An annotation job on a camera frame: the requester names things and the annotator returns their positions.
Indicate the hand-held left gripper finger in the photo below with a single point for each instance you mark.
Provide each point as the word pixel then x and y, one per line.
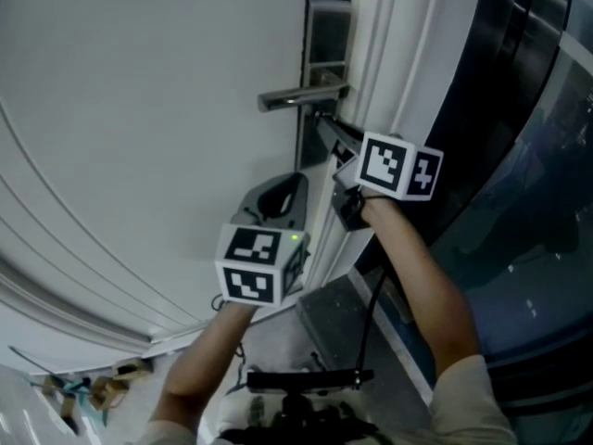
pixel 252 199
pixel 301 209

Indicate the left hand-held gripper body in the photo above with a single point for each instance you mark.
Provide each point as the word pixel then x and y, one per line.
pixel 252 248

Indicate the black chest-mounted device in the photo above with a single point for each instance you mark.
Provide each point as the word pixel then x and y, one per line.
pixel 301 378

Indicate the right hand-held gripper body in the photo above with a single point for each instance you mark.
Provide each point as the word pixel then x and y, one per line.
pixel 384 165

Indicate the person's right forearm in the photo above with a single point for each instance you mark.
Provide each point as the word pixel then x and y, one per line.
pixel 417 271

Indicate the open cardboard box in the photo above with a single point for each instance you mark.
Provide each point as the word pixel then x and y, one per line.
pixel 51 384
pixel 106 394
pixel 132 370
pixel 68 406

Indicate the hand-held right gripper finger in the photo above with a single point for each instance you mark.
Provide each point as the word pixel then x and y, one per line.
pixel 347 130
pixel 331 135

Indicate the person's left forearm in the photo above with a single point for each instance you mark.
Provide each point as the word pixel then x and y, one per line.
pixel 208 350

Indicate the black wrist band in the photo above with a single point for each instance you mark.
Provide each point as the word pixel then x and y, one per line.
pixel 370 197

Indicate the person's white shoe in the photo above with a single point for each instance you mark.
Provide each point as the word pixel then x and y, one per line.
pixel 231 406

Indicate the black metal door frame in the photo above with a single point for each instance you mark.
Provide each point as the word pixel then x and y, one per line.
pixel 500 63

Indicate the person's beige shirt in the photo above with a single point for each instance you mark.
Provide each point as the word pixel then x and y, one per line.
pixel 468 401

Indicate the frosted glass door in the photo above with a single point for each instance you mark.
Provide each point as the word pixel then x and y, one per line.
pixel 533 248

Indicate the dark door lock plate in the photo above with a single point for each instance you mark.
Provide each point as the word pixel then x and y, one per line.
pixel 329 30

